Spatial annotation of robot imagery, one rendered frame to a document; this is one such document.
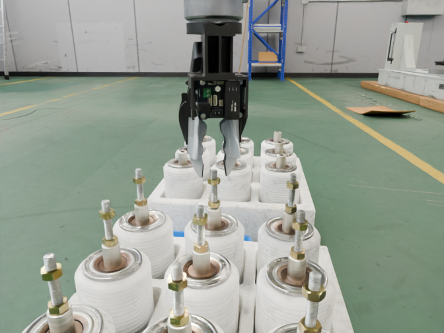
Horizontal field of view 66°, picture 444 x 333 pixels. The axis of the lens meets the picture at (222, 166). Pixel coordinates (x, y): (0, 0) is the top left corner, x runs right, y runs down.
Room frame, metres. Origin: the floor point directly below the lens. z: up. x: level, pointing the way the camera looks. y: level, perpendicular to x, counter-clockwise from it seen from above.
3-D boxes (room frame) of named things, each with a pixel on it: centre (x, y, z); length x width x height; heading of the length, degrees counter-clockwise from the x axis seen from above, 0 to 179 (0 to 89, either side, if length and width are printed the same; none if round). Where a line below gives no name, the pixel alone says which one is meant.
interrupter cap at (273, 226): (0.48, -0.10, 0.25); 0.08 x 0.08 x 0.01
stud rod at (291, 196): (0.48, -0.10, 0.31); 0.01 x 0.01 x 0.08
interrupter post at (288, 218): (0.48, -0.10, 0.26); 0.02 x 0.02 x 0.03
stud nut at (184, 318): (0.25, 0.04, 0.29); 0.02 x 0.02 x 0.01; 43
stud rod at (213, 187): (0.49, 0.01, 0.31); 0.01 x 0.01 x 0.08
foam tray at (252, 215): (0.90, -0.04, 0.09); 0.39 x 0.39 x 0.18; 83
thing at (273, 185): (0.77, -0.14, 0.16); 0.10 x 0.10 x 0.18
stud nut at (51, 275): (0.27, 0.16, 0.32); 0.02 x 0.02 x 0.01; 59
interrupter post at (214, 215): (0.49, 0.01, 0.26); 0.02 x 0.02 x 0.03
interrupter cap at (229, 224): (0.49, 0.01, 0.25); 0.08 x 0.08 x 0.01
